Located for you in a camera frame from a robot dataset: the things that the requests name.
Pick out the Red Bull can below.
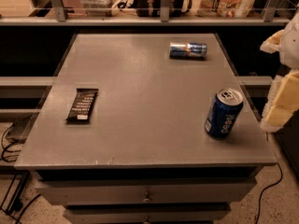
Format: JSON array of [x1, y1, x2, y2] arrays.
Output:
[[169, 42, 207, 59]]

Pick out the black backpack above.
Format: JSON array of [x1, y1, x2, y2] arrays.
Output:
[[131, 0, 192, 17]]

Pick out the black cable on floor right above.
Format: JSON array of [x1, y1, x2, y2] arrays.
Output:
[[253, 161, 284, 224]]

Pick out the black cables on floor left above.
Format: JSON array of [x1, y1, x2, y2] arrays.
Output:
[[0, 114, 41, 224]]

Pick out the grey drawer cabinet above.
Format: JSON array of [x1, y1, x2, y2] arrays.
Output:
[[16, 34, 276, 224]]

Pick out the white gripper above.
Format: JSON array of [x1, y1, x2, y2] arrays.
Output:
[[260, 13, 299, 133]]

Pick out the black RXBAR chocolate bar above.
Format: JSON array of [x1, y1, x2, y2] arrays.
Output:
[[66, 88, 98, 121]]

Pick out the upper drawer knob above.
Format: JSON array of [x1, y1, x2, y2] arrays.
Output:
[[142, 196, 151, 203]]

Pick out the colourful snack bag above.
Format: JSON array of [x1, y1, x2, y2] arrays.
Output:
[[196, 0, 255, 18]]

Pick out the blue Pepsi can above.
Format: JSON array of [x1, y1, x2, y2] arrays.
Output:
[[205, 88, 243, 138]]

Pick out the grey metal railing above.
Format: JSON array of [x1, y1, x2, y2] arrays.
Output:
[[0, 0, 298, 26]]

